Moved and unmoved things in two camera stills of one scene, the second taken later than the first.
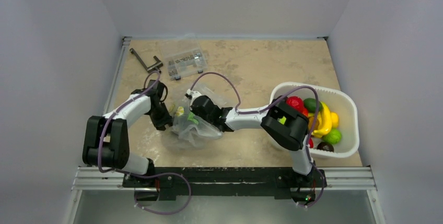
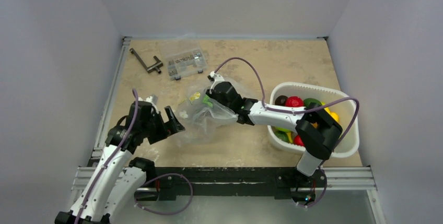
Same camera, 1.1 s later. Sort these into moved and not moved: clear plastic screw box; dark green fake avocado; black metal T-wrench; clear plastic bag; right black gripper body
Moved: clear plastic bag; right black gripper body
Not moved: dark green fake avocado; black metal T-wrench; clear plastic screw box
